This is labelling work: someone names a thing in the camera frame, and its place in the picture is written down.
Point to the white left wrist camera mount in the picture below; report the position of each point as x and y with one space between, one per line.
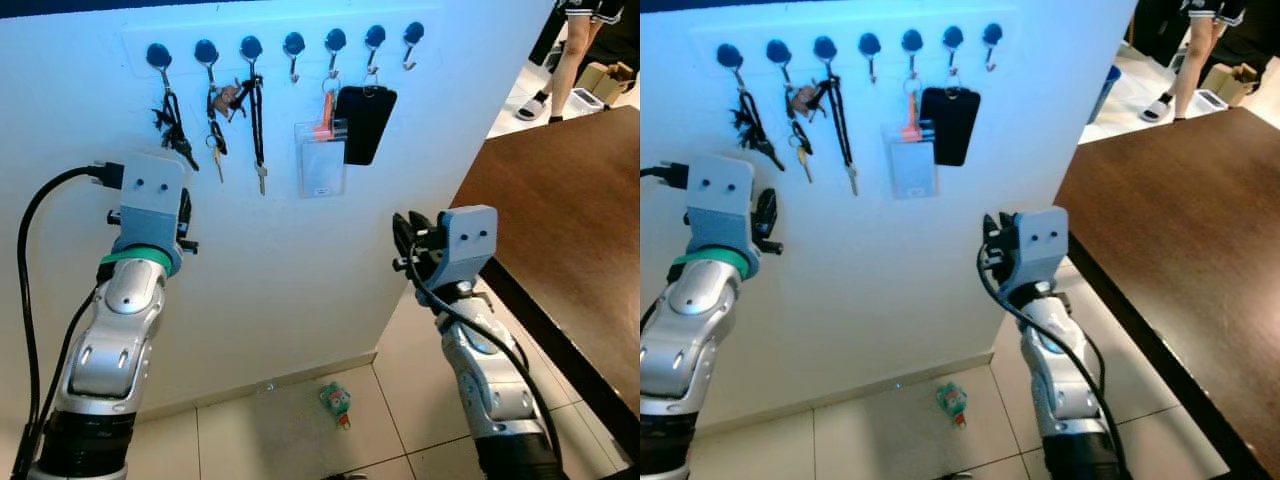
722 195
150 195

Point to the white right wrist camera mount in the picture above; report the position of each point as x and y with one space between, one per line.
465 240
1042 240

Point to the dark brown wooden table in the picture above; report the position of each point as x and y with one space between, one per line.
1190 260
570 220

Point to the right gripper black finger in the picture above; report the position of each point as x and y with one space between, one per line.
422 226
1007 228
992 238
403 235

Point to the standing person bare legs sandals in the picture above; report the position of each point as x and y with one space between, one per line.
1200 55
580 50

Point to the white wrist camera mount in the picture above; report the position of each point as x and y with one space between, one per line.
465 240
150 195
722 195
1042 240

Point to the small green toy figure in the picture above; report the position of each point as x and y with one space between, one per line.
335 400
950 400

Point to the small open cardboard box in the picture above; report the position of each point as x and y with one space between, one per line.
600 85
1225 82

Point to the white flat device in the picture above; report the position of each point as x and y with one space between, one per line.
583 100
1208 100

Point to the blue plastic bucket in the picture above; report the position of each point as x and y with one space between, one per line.
1108 95

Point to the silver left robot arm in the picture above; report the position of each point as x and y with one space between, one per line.
690 340
115 340

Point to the key bunch with brown fob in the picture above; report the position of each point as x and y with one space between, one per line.
800 100
222 100

